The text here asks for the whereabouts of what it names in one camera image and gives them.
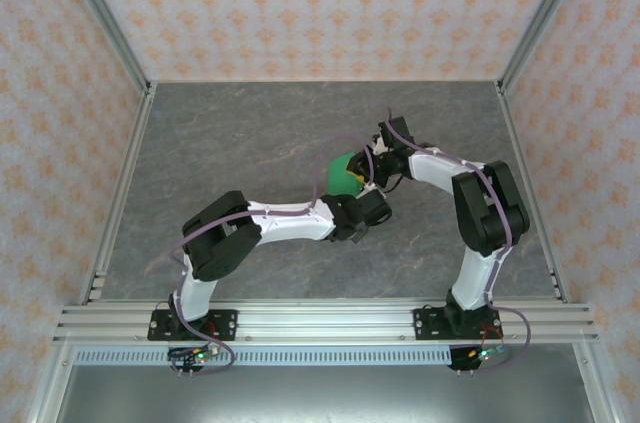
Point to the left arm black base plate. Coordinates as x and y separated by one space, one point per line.
225 325

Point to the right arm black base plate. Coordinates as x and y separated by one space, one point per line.
427 325

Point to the aluminium frame leg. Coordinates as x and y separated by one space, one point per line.
52 388
596 388

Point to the green paper sheet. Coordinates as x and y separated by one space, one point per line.
340 175

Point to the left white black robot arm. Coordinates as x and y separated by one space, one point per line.
290 225

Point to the long aluminium mounting rail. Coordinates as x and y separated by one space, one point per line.
325 320

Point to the grey metal shelf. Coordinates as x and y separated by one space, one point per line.
320 398

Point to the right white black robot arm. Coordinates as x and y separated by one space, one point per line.
472 273

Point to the aluminium frame post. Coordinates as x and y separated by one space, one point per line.
540 18
107 18

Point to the aluminium side rail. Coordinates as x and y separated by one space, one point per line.
120 193
515 133

